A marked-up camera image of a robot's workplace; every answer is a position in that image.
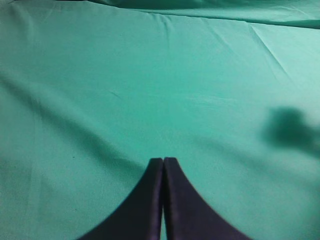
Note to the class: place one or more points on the green backdrop cloth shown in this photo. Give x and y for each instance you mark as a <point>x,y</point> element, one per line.
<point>90,90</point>

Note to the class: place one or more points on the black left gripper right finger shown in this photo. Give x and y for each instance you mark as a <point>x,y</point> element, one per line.
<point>187,215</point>

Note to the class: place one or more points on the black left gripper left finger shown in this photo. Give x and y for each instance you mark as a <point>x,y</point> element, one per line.
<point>139,216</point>

